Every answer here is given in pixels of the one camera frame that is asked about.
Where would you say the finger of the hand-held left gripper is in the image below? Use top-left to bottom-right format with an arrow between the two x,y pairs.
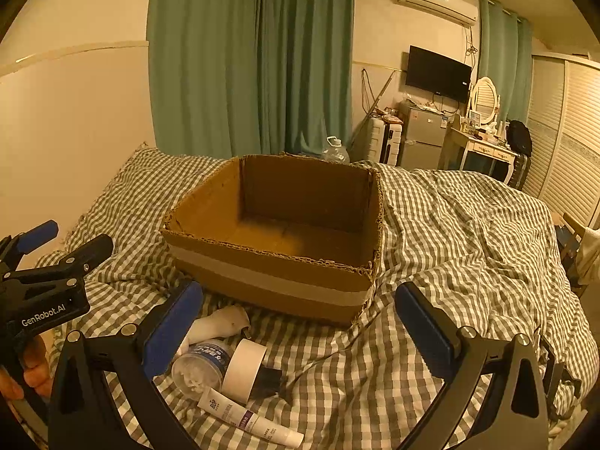
9,234 -> 114,292
0,219 -> 58,268

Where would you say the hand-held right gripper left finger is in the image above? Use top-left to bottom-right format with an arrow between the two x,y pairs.
48,280 -> 204,450

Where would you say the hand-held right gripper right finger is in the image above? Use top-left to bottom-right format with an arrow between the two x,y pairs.
394,282 -> 549,450

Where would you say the person's left hand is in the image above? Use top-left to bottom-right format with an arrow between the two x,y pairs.
0,335 -> 52,401

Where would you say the white squeeze bottle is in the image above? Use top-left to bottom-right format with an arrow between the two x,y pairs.
180,306 -> 251,354

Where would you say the cotton swab jar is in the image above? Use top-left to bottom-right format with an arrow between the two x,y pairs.
171,339 -> 233,401

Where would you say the white tape roll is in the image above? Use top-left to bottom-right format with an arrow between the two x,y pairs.
220,338 -> 268,405

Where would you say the green checked bed cover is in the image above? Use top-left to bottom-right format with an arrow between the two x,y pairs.
35,146 -> 587,450

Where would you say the small black box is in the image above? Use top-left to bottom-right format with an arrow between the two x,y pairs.
253,366 -> 282,401

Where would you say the white cream tube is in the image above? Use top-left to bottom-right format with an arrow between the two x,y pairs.
197,390 -> 305,448

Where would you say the brown cardboard box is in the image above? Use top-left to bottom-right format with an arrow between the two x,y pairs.
159,152 -> 386,329

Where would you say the wooden chair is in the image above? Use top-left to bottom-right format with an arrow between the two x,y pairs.
555,213 -> 600,287

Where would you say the white dressing table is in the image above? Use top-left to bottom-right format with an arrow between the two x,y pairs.
443,126 -> 519,183

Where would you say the white suitcase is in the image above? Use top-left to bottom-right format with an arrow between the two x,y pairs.
366,116 -> 405,166

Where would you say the small grey fridge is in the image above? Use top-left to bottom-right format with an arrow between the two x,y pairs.
402,103 -> 448,171

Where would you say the clear water jug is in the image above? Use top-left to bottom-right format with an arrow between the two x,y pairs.
321,136 -> 351,165

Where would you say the black backpack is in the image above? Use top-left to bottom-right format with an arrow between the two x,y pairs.
507,120 -> 534,156

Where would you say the white oval mirror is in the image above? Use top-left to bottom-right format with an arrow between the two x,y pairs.
469,76 -> 500,127

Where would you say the wide green curtain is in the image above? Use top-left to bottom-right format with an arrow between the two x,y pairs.
147,0 -> 354,159

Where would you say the white louvred wardrobe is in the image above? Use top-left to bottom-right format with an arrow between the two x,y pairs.
520,51 -> 600,230

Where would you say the narrow green curtain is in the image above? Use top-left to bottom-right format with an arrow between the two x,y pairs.
477,0 -> 534,127

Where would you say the white air conditioner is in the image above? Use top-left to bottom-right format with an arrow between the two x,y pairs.
397,0 -> 480,27

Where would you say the black wall television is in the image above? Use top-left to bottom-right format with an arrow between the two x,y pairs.
405,45 -> 473,103

